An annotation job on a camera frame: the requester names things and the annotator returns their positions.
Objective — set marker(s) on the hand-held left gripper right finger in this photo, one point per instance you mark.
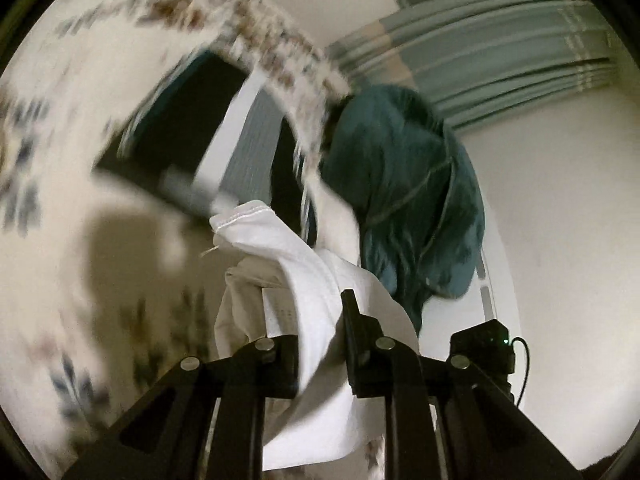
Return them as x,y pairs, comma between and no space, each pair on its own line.
357,340

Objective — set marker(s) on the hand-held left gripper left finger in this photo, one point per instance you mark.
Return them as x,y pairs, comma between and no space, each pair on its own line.
282,365

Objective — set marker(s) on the white t-shirt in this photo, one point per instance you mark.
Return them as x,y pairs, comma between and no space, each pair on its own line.
310,280

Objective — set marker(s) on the dark green plush blanket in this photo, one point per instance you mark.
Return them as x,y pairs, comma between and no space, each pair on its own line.
400,175

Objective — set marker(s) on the folded black striped garment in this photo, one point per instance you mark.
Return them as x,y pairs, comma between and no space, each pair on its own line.
200,120

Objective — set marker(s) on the grey-green curtain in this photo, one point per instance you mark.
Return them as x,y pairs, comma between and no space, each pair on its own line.
500,45

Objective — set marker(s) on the floral bedsheet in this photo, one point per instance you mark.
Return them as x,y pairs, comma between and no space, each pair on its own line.
65,110

